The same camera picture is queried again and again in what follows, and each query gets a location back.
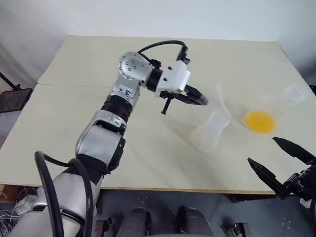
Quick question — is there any clear plastic flask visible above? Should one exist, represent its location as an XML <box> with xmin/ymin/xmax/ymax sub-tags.
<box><xmin>191</xmin><ymin>111</ymin><xmax>231</xmax><ymax>152</ymax></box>

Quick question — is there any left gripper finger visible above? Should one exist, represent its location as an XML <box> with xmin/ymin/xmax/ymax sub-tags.
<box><xmin>185</xmin><ymin>84</ymin><xmax>208</xmax><ymax>104</ymax></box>
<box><xmin>176</xmin><ymin>94</ymin><xmax>207</xmax><ymax>107</ymax></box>

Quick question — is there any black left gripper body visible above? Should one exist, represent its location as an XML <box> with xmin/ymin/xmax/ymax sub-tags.
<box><xmin>159</xmin><ymin>84</ymin><xmax>196</xmax><ymax>116</ymax></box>

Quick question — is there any thick black left shoulder cable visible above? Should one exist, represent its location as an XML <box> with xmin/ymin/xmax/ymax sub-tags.
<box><xmin>34</xmin><ymin>150</ymin><xmax>94</xmax><ymax>237</ymax></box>

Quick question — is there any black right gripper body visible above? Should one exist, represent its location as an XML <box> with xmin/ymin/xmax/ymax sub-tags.
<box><xmin>282</xmin><ymin>158</ymin><xmax>316</xmax><ymax>202</ymax></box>

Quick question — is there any dark rounded shape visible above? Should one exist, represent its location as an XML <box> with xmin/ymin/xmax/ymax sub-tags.
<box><xmin>177</xmin><ymin>205</ymin><xmax>213</xmax><ymax>237</ymax></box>
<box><xmin>122</xmin><ymin>208</ymin><xmax>153</xmax><ymax>237</ymax></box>

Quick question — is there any tangle of white cables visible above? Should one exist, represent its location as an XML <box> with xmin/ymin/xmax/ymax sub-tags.
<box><xmin>0</xmin><ymin>187</ymin><xmax>39</xmax><ymax>237</ymax></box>

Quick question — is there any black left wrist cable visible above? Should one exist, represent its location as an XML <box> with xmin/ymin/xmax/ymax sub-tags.
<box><xmin>137</xmin><ymin>40</ymin><xmax>191</xmax><ymax>64</ymax></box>

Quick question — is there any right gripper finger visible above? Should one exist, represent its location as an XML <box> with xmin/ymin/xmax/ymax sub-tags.
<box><xmin>272</xmin><ymin>137</ymin><xmax>316</xmax><ymax>165</ymax></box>
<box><xmin>247</xmin><ymin>157</ymin><xmax>291</xmax><ymax>200</ymax></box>

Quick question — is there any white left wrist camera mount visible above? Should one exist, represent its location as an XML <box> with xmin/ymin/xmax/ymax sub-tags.
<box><xmin>155</xmin><ymin>61</ymin><xmax>192</xmax><ymax>100</ymax></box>

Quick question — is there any black mesh panel stand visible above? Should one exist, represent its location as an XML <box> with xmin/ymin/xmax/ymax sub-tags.
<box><xmin>0</xmin><ymin>71</ymin><xmax>34</xmax><ymax>115</ymax></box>

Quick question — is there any clear flask with yellow liquid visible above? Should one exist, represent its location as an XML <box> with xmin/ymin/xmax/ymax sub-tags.
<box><xmin>214</xmin><ymin>82</ymin><xmax>310</xmax><ymax>137</ymax></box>

